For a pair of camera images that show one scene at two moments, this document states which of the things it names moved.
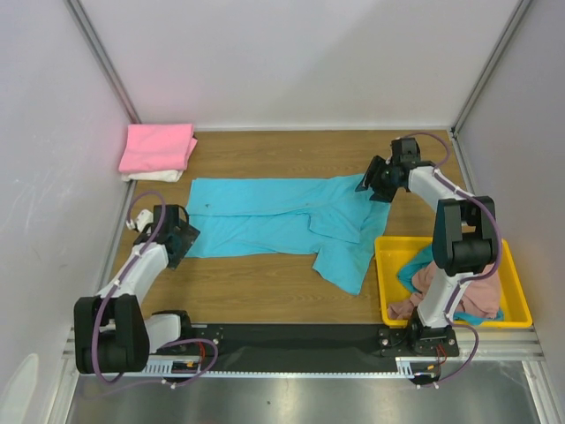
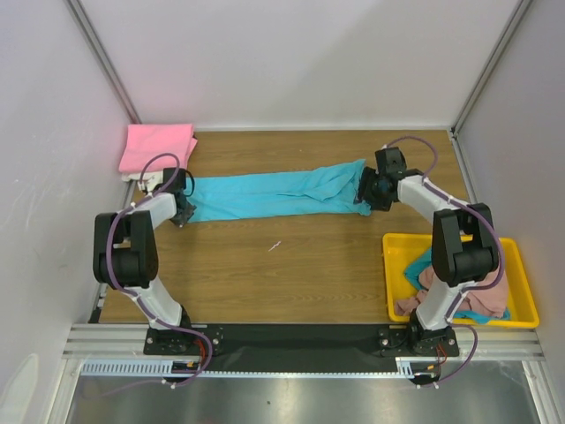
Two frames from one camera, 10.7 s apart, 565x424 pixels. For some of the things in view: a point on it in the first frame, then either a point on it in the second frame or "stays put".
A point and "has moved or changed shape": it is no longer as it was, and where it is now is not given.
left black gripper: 188,236 -> 181,220
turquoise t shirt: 335,217 has moved or changed shape
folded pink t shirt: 157,147 stays put
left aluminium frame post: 102,57 stays put
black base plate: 320,347 stays put
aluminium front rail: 494,344 stays put
